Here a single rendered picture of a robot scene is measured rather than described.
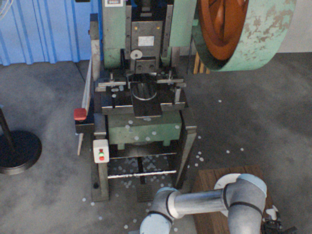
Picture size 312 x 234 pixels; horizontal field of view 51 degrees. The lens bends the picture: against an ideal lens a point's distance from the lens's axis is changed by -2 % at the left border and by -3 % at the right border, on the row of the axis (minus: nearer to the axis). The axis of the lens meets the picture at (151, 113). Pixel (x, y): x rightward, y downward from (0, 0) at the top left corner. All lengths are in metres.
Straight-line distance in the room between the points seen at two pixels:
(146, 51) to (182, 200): 0.71
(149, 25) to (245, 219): 0.90
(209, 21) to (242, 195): 0.96
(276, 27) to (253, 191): 0.59
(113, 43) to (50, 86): 1.52
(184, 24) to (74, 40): 1.64
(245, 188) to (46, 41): 2.26
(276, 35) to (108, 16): 0.67
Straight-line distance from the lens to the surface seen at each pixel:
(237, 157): 2.53
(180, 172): 2.07
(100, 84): 1.81
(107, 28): 1.46
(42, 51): 3.12
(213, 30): 1.75
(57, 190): 2.30
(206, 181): 1.94
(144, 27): 1.53
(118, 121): 1.75
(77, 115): 1.64
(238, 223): 1.17
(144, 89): 1.72
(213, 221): 1.83
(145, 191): 2.07
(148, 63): 1.61
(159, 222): 1.42
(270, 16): 1.26
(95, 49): 1.99
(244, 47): 1.30
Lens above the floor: 1.97
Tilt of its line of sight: 47 degrees down
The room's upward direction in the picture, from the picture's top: 5 degrees clockwise
